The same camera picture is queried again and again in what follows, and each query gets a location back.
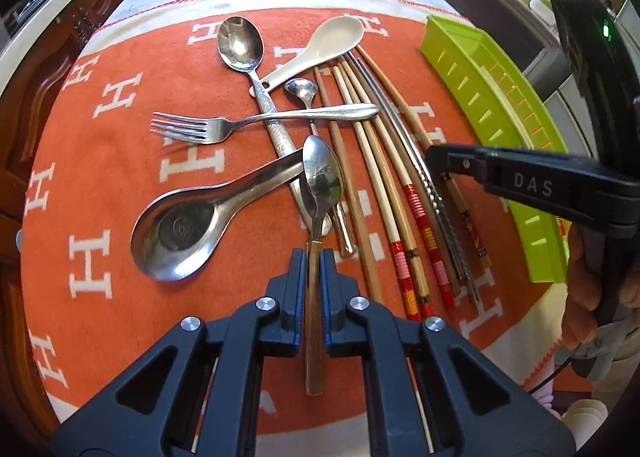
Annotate grey appliance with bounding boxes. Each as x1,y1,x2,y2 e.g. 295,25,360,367
542,82,601,162

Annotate large steel spoon textured handle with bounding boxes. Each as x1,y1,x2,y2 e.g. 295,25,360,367
217,16,333,238

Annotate wide steel soup spoon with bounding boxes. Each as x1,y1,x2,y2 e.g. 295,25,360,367
131,149,307,283

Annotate lime green plastic tray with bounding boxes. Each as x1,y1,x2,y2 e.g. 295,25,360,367
419,13,571,284

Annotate bamboo chopstick with pink bands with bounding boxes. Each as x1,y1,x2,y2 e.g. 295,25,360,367
331,66,421,323
340,61,435,320

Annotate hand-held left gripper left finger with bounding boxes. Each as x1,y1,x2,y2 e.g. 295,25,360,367
50,248,308,457

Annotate steel spoon with copper handle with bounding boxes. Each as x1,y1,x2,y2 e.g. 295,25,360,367
302,135,345,397

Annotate steel fork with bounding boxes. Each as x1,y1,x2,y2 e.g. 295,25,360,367
151,104,379,144

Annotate beige kitchen countertop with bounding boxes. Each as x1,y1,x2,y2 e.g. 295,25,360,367
0,0,138,88

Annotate plain brown wooden chopstick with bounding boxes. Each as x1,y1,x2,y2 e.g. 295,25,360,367
314,67,383,303

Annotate bamboo chopstick red yellow bands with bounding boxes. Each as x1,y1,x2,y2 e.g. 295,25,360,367
345,57,457,312

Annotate white ceramic spoon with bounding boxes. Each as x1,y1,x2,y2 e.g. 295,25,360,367
254,16,365,98

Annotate orange blanket with white letters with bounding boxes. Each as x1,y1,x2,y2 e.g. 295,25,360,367
19,0,581,438

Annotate person's right hand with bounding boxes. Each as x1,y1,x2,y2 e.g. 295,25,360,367
561,226,602,351

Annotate small steel spoon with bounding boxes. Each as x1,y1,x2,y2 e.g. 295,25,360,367
283,78,357,259

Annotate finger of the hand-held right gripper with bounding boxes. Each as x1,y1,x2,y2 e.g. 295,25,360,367
426,144,489,188

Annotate brown chopstick with patterned end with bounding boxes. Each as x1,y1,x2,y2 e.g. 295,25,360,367
356,46,493,269

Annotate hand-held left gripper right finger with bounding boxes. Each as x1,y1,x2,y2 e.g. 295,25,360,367
320,247,575,457

